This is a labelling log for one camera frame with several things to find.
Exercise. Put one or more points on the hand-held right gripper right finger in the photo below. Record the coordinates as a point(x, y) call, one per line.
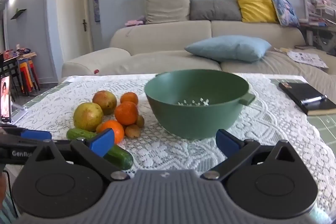
point(225, 142)

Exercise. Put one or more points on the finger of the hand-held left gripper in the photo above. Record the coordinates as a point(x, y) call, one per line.
point(35, 134)

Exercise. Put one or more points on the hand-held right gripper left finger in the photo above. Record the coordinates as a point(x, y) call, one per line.
point(103, 141)

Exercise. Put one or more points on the orange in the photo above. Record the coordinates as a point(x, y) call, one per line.
point(129, 97)
point(126, 113)
point(110, 124)

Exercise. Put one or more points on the green cucumber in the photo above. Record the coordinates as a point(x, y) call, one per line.
point(120, 158)

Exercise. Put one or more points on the reddish apple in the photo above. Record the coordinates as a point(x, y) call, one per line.
point(105, 102)

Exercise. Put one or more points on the green colander bowl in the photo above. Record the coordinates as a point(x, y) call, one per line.
point(197, 113)

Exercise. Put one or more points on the person's left forearm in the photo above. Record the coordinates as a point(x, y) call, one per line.
point(2, 187)

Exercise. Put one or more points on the white phone stand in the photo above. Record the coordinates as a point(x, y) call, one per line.
point(19, 113)

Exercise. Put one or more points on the smartphone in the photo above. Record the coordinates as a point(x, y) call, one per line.
point(5, 98)

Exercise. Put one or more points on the white lace tablecloth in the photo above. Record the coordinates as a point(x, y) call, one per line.
point(170, 153)

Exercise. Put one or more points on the stack of colourful stools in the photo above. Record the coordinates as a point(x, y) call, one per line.
point(29, 77)

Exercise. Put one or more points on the dark dining table with chairs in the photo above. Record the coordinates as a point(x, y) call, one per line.
point(10, 69)

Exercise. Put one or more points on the pile of snack packets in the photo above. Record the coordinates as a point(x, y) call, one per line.
point(18, 52)

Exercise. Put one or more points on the black notebook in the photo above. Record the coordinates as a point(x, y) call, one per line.
point(302, 92)

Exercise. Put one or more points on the light blue pillow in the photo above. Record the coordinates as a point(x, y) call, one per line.
point(228, 48)

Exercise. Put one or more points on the silver and black pen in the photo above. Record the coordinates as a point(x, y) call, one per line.
point(313, 100)

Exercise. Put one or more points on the printed paper sheet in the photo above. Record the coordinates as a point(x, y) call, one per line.
point(307, 59)

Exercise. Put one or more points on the pink item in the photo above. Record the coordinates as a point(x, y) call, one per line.
point(135, 22)

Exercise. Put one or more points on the beige sofa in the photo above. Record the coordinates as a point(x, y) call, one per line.
point(162, 32)

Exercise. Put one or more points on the white door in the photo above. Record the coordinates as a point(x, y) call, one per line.
point(73, 11)

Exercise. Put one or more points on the grey cushion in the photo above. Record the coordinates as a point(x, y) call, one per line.
point(215, 10)

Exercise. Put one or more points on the yellow cushion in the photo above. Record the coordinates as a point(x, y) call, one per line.
point(256, 3)

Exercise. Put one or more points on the blue floral cushion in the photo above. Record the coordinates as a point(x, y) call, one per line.
point(286, 11)

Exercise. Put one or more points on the beige cushion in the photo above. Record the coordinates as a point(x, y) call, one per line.
point(166, 3)

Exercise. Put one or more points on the cluttered storage shelf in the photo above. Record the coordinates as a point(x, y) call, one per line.
point(320, 16)

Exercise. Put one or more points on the wall shelf with plant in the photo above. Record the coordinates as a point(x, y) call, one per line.
point(18, 13)

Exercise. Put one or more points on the blue wall hanging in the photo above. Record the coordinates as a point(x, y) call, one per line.
point(96, 8)

